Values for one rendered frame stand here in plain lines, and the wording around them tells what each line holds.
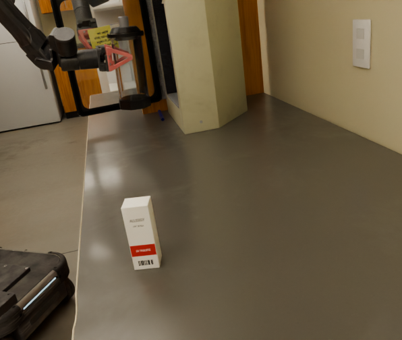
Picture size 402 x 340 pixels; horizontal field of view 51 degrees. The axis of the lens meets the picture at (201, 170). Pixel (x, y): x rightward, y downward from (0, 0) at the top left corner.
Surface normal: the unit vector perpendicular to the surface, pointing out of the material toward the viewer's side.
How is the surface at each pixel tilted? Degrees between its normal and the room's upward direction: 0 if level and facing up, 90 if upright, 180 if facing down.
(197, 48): 90
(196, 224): 0
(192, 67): 90
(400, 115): 90
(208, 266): 1
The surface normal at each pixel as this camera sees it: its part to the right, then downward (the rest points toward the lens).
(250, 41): 0.23, 0.33
